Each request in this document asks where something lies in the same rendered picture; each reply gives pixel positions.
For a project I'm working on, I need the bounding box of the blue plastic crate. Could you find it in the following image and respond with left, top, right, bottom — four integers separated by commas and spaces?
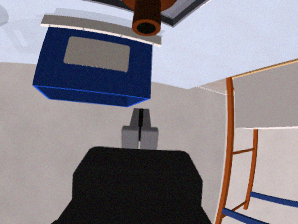
32, 27, 153, 107

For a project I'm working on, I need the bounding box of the brown bottle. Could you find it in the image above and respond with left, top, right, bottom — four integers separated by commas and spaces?
122, 0, 177, 36

